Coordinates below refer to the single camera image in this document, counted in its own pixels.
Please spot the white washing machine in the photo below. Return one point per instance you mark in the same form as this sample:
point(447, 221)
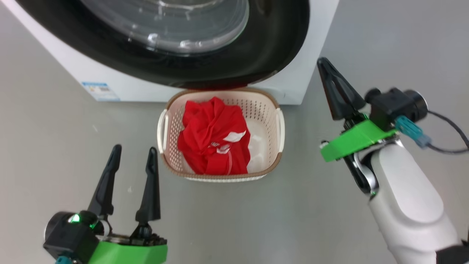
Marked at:
point(139, 91)

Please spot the blue energy label sticker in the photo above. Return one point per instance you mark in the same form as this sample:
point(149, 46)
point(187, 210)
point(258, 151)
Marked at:
point(100, 91)

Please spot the right gripper green banded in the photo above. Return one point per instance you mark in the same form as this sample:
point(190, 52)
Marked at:
point(351, 141)

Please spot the left gripper green banded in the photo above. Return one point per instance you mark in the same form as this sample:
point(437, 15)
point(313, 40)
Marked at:
point(128, 253)

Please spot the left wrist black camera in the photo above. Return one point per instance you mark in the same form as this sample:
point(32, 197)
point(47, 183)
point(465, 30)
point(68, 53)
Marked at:
point(69, 234)

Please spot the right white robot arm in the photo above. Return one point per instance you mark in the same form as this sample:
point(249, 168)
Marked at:
point(410, 205)

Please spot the wrist black camera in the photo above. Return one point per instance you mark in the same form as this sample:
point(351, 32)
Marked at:
point(392, 104)
point(69, 234)

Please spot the cream perforated laundry basket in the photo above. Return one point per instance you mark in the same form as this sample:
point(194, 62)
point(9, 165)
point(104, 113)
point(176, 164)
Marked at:
point(263, 121)

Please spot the black rimmed glass washer door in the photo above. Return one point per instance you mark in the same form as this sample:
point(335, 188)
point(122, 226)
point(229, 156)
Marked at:
point(274, 36)

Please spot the red and white garment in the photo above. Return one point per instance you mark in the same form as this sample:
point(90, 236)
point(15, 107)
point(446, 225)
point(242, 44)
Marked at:
point(209, 132)

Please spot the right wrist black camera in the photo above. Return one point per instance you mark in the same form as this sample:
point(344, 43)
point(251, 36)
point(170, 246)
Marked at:
point(392, 104)

